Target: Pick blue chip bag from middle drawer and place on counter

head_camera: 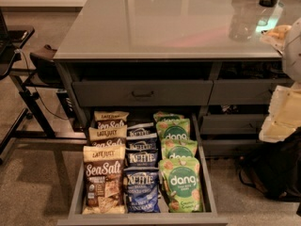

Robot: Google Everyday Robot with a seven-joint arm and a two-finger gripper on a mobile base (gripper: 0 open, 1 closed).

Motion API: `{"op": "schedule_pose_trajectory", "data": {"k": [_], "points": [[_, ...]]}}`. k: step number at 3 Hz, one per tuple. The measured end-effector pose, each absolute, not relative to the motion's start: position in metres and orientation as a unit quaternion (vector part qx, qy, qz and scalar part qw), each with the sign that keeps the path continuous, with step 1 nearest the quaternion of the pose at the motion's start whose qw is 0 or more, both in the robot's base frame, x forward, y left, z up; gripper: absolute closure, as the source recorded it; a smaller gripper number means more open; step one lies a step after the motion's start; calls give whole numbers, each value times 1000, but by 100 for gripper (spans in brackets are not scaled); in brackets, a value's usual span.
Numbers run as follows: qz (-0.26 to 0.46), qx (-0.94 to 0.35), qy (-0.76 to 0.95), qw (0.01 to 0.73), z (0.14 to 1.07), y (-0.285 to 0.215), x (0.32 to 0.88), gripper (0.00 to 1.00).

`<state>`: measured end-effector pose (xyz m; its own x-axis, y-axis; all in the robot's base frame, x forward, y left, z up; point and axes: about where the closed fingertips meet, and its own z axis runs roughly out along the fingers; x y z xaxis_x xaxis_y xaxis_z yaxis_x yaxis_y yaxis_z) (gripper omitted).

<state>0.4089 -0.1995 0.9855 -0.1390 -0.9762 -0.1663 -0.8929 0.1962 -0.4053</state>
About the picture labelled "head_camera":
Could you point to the blue kettle chip bag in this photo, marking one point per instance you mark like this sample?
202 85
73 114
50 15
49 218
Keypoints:
141 129
146 142
144 158
141 189

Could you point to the rear green Dang bag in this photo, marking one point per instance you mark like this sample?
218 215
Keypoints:
166 116

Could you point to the black bag on floor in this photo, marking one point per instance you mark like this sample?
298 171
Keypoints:
275 169

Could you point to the black chair seat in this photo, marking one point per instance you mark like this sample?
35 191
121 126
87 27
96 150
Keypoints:
43 60

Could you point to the front brown sea salt bag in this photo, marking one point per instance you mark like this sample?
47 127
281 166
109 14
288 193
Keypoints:
103 170

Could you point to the closed grey top left drawer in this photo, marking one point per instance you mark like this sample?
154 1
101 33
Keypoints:
142 92

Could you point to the grey right middle drawer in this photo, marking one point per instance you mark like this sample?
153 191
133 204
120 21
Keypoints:
231 124

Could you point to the grey cabinet counter unit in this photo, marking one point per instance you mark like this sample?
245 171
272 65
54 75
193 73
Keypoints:
118 40

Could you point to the brown sea salt bag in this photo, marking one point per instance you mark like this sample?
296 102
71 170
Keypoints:
103 170
111 119
112 136

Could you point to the rear brown sea salt bag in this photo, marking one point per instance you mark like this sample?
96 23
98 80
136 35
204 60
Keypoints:
111 119

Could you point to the black standing desk frame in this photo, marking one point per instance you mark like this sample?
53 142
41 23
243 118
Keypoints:
12 40

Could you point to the green dang bag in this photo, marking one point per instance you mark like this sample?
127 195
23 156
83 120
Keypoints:
174 129
166 116
181 184
177 148

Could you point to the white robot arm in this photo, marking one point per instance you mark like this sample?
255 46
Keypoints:
286 39

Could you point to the front green Dang bag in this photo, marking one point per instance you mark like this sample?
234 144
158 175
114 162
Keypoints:
181 184

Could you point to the open grey middle drawer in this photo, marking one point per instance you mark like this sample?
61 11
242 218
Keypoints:
208 217

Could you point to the grey top right drawer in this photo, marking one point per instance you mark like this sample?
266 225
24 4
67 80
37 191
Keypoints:
243 92

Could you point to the middle brown sea salt bag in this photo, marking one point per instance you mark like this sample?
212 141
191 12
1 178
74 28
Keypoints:
112 136

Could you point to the black power strip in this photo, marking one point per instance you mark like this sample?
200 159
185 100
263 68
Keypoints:
65 101

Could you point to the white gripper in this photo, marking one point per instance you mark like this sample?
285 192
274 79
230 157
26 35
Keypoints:
293 57

